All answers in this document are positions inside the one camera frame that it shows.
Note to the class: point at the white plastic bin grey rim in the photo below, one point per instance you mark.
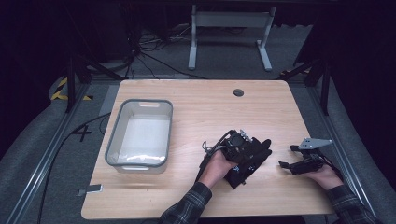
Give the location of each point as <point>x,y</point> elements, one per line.
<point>146,137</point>

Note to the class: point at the grey round table grommet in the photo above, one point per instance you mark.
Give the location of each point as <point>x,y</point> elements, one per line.
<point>238,92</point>

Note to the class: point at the white metal desk frame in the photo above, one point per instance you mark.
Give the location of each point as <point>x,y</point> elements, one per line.
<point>230,19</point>

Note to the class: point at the black metal stand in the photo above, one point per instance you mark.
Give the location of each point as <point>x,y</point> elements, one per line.
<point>71,84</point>
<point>325,84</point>

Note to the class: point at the person's right hand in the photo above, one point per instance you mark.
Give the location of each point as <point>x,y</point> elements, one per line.
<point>327,178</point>

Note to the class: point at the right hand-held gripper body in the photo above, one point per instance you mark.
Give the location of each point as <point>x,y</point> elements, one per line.
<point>308,165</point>

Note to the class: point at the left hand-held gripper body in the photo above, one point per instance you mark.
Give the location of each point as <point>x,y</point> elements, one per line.
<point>238,147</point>

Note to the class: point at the grey tape strip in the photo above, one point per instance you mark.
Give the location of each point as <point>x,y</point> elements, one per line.
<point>90,189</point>

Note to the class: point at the person's left hand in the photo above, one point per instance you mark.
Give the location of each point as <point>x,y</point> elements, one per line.
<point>216,169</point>

